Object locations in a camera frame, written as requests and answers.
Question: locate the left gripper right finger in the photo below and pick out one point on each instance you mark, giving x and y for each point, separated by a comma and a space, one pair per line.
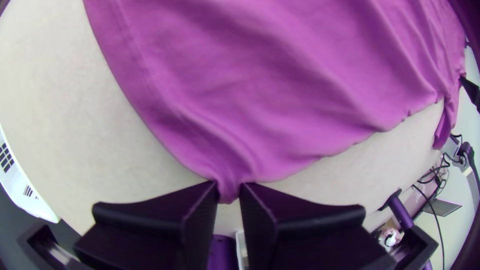
307, 240

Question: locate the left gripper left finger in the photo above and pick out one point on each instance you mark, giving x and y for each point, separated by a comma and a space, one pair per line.
150, 232

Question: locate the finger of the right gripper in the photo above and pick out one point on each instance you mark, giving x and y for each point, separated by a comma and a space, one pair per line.
472, 93

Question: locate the dark red t-shirt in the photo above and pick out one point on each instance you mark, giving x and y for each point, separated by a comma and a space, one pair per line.
262, 86

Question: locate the white laundry basket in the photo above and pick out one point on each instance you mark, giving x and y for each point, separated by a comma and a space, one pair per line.
18, 187

